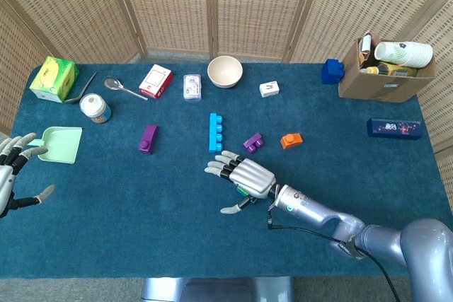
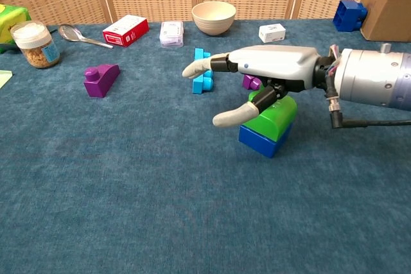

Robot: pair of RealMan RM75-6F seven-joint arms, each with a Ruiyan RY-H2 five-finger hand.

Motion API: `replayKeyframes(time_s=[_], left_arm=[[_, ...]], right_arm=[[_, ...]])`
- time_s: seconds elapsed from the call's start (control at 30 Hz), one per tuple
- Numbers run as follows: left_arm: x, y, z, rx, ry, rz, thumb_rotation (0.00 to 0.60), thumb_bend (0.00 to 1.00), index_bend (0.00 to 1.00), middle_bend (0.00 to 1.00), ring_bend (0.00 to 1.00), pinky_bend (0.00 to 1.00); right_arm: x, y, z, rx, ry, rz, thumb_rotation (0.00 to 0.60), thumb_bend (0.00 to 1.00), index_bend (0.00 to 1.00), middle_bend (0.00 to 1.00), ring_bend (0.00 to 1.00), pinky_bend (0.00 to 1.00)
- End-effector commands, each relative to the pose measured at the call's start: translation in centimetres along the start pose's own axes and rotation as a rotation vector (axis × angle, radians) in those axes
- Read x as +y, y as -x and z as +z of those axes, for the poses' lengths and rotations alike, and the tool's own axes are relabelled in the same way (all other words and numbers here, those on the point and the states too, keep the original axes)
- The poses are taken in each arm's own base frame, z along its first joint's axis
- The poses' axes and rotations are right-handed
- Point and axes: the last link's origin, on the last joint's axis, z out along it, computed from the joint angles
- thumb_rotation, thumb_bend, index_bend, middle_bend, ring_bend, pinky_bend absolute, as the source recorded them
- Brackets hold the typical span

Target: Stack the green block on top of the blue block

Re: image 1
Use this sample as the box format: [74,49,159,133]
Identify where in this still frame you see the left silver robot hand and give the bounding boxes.
[0,132,56,218]

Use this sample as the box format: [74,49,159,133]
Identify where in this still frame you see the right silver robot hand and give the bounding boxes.
[205,150,277,215]

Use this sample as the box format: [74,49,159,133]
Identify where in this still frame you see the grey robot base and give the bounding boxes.
[141,276,294,302]

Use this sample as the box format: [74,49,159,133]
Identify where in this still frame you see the small purple two-stud block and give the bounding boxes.
[242,132,265,155]

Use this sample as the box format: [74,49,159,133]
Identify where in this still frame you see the orange one-stud block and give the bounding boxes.
[280,132,304,150]

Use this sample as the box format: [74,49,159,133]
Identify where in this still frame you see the light blue long block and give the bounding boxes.
[208,112,224,154]

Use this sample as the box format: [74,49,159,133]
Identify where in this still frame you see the purple curved one-stud block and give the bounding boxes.
[138,124,159,156]

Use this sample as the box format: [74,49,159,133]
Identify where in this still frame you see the mint green dustpan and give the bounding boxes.
[26,126,83,165]

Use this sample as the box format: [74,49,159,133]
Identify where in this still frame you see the small white box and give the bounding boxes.
[259,81,280,98]

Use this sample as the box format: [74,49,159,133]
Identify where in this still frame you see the clear plastic card case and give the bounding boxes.
[183,74,203,101]

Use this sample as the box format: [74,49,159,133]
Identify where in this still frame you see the beige bowl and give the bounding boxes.
[207,55,243,89]

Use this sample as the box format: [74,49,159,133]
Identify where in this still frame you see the green tissue pack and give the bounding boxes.
[29,56,80,103]

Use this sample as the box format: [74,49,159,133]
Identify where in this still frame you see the glass jar with white lid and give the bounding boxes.
[79,93,112,124]

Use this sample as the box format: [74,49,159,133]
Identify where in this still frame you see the teal table cloth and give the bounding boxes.
[0,63,450,279]

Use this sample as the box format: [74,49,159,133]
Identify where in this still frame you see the red and white box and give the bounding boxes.
[138,64,174,100]

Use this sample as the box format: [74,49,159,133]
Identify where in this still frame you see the metal spoon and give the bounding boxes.
[103,76,149,101]

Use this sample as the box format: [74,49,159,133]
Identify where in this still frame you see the dark blue printed long box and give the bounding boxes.
[366,117,424,139]

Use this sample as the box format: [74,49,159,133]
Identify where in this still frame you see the brown cardboard box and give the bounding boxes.
[338,33,437,103]

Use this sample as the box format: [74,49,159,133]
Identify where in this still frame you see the snack packet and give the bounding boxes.
[357,31,372,66]

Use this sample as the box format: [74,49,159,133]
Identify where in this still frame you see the yellow drink bottle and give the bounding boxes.
[364,62,418,77]

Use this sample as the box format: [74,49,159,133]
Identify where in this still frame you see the wicker folding screen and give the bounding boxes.
[0,0,453,204]

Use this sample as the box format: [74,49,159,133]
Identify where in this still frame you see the stack of paper cups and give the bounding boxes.
[374,41,434,69]

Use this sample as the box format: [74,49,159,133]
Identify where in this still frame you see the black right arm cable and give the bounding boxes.
[267,206,401,302]

